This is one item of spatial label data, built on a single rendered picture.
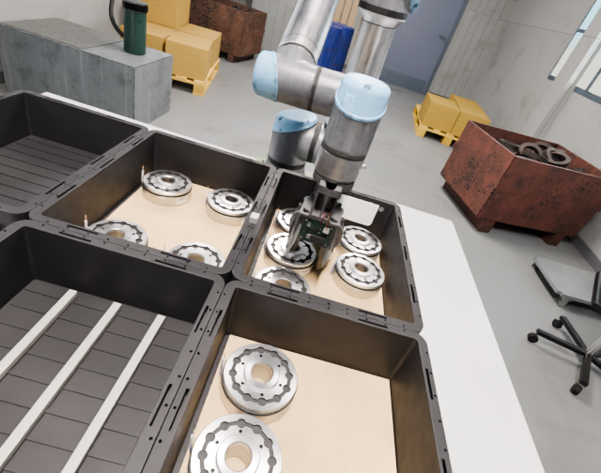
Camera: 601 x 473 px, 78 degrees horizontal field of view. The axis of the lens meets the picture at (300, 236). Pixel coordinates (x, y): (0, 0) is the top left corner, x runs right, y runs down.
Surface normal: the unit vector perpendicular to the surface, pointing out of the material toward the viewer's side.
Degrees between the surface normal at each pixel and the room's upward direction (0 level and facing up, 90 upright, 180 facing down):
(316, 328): 90
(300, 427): 0
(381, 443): 0
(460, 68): 90
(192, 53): 90
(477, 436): 0
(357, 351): 90
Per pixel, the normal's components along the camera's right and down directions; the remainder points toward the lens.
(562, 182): 0.08, 0.60
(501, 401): 0.26, -0.78
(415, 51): -0.15, 0.54
